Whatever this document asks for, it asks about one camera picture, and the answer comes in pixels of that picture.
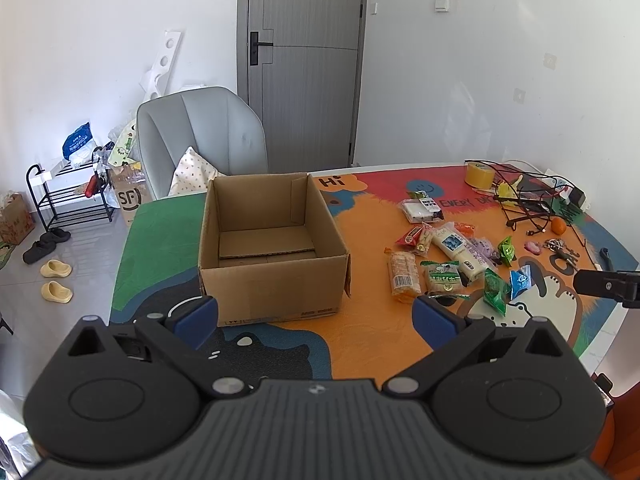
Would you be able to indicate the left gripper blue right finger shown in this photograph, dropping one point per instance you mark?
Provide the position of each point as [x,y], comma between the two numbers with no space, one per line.
[434,322]

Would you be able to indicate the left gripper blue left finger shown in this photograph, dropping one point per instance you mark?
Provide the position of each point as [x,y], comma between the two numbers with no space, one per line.
[193,320]

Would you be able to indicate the green label snack pack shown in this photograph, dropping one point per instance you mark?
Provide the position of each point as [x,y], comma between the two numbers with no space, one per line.
[443,279]

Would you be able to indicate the rice cracker pack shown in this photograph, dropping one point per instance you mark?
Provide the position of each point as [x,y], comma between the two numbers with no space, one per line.
[404,275]

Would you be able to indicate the green candy pack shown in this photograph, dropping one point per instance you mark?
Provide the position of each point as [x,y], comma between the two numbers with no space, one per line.
[497,292]

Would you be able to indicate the long white blue snack pack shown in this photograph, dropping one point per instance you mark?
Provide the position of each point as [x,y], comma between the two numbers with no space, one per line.
[459,249]

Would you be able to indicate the purple mochi snack pack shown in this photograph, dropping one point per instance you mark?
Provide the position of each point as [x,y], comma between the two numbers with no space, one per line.
[486,249]

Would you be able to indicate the red sausage snack pack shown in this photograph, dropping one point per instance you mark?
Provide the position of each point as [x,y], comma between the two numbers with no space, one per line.
[418,239]

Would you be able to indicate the blue triangular snack pack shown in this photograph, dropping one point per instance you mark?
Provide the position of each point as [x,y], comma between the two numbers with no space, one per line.
[520,281]

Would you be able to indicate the white cake black label pack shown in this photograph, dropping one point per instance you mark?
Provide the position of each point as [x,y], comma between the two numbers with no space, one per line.
[421,210]

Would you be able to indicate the key bunch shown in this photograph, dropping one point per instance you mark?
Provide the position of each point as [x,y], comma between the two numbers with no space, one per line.
[559,248]

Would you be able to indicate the colourful cartoon table mat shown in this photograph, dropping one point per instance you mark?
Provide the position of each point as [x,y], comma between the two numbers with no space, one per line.
[372,335]

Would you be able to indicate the small orange fruit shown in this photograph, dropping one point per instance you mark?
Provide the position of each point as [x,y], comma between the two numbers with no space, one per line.
[558,226]

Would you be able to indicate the orange jelly pack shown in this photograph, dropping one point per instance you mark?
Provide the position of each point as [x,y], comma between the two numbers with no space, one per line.
[466,229]

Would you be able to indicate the pink small toy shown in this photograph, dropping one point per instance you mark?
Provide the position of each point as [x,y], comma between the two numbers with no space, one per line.
[532,247]

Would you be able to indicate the small green snack pack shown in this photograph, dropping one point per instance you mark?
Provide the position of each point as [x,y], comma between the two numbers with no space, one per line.
[506,251]

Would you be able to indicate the brown cardboard box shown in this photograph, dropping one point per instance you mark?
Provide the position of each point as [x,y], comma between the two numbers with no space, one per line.
[270,250]

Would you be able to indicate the right yellow slipper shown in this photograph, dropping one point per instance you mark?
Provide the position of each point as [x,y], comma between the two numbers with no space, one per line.
[52,291]

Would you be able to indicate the yellow slipper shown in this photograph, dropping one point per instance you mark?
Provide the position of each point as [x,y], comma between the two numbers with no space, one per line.
[55,268]
[52,291]

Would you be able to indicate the white dotted cushion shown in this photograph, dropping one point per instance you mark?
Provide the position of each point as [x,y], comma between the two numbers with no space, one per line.
[192,174]

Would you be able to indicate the SF cardboard box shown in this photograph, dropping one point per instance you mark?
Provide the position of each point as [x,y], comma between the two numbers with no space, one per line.
[130,190]

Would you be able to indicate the left yellow slipper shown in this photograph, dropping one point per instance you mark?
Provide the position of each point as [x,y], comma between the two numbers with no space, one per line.
[55,268]

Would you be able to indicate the yellow crumpled wrapper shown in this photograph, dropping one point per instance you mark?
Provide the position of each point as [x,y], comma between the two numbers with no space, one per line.
[507,192]

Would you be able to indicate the yellow tape roll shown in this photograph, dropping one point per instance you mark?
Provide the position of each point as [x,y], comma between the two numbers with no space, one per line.
[479,175]

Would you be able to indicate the black slippers pair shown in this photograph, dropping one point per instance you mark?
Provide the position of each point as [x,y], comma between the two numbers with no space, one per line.
[45,245]

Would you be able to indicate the black shoe rack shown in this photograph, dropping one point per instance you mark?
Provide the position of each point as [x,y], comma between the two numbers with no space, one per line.
[66,196]

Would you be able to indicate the grey armchair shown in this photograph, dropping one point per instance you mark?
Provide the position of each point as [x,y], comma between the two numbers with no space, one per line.
[214,121]

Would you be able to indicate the small brown floor box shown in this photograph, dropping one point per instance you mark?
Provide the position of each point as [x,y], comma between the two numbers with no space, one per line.
[16,221]

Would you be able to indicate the blue plastic bag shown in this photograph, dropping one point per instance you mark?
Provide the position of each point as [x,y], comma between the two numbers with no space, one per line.
[79,145]

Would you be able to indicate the white board with holes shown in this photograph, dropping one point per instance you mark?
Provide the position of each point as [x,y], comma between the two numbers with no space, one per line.
[155,81]

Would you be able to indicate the grey door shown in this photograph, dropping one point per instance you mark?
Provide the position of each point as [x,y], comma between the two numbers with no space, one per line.
[307,97]

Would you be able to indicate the black wire stand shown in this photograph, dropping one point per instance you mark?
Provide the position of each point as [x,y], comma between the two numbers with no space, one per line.
[543,195]

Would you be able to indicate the black door handle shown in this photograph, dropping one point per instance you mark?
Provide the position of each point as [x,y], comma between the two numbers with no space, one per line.
[261,52]

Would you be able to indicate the white wall switch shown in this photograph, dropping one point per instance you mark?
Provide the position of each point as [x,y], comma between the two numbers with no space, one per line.
[441,6]

